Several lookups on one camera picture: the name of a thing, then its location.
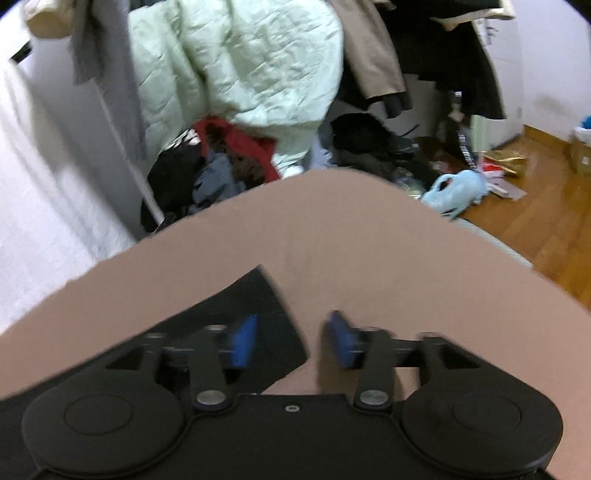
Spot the gold foil bag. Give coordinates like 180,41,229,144
479,150,528,179

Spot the blue-grey cloth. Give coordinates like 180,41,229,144
190,152,252,214

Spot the grey hanging cloth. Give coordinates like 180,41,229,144
69,0,148,162

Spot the light blue plastic bag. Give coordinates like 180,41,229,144
420,170,488,219

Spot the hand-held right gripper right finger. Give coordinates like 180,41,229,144
323,310,481,412

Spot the red garment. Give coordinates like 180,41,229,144
193,115,280,184

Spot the light green quilted jacket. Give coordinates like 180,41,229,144
127,0,345,178

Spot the black sweatshirt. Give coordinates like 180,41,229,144
0,265,311,480

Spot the dark clothes pile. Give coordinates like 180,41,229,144
329,113,423,172

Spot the black pleated skirt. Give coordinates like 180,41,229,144
392,0,509,121

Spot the cardboard box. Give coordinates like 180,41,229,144
570,126,591,175

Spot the black cloth heap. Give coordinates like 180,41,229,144
141,148,206,232

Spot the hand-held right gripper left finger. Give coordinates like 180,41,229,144
106,315,258,412

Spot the beige coat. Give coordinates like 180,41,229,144
332,0,408,100

